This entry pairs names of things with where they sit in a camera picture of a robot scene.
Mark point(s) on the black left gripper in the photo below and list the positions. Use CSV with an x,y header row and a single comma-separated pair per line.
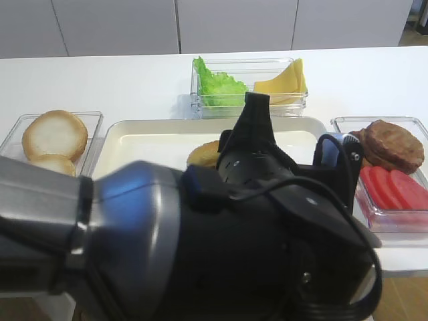
x,y
251,166

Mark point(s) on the sesame top bun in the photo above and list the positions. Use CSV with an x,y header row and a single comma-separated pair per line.
x,y
205,155

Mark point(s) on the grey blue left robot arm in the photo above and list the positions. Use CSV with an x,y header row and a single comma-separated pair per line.
x,y
47,245

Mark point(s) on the green lettuce in container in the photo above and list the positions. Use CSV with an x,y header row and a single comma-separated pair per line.
x,y
219,89

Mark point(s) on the yellow cheese slices in container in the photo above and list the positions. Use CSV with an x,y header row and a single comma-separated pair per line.
x,y
286,88

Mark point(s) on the lower brown meat patty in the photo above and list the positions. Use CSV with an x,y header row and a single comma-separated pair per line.
x,y
359,135

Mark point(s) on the brown meat patty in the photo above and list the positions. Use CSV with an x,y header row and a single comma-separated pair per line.
x,y
392,147
359,135

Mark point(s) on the white serving tray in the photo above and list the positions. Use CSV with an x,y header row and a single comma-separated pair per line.
x,y
150,147

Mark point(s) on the rear red tomato slice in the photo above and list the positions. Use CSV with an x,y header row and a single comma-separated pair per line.
x,y
370,187

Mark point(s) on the red tomato slice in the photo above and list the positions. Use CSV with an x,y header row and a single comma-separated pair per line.
x,y
409,193
379,177
370,187

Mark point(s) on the top brown meat patty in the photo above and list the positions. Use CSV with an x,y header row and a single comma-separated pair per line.
x,y
392,147

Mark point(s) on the middle red tomato slice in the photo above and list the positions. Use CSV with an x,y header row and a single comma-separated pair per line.
x,y
379,177

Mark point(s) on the clear patty and tomato container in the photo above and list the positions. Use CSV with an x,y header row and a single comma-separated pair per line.
x,y
389,220

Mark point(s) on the front red tomato slice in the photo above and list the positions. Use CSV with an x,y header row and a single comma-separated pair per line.
x,y
409,193

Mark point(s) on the bun half at back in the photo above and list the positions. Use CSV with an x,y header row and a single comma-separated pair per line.
x,y
55,132

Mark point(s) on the bun half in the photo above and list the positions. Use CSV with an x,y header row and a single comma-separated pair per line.
x,y
55,132
55,162

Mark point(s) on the bun half at left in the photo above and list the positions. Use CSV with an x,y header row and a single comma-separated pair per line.
x,y
55,162

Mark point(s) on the clear bun container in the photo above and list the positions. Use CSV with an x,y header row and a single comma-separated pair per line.
x,y
12,147

